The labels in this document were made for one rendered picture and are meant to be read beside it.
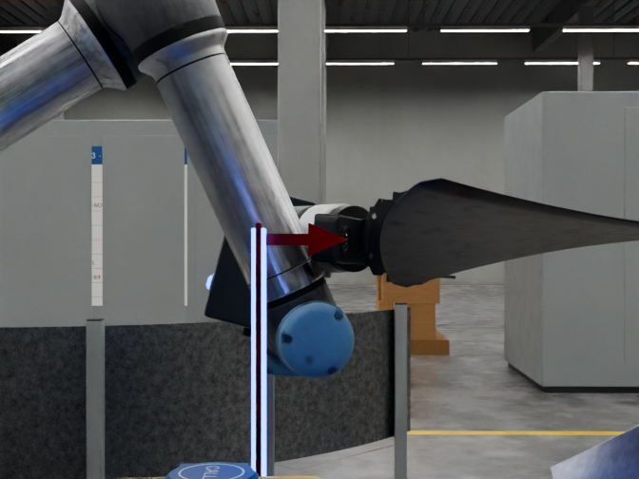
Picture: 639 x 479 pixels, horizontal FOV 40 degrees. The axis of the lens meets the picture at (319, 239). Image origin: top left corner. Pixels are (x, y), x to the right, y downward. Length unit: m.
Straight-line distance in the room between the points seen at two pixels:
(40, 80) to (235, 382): 1.55
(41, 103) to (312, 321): 0.38
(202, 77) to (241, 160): 0.09
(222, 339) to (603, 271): 4.79
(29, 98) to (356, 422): 1.87
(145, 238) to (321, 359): 5.91
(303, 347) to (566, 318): 6.00
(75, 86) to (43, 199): 5.94
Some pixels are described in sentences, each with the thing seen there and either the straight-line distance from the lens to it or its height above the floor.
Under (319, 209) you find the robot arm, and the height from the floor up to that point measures 1.21.
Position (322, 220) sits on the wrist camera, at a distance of 0.81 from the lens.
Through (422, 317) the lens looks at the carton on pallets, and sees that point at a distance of 8.74.
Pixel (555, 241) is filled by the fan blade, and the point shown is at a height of 1.18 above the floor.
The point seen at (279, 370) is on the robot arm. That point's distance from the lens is 1.00.
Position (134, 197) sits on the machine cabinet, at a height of 1.47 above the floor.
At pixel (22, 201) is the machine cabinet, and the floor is 1.43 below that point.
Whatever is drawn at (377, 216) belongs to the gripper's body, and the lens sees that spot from 0.87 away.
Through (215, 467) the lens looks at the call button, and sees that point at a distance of 0.40.
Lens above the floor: 1.18
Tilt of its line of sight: level
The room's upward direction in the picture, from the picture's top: straight up
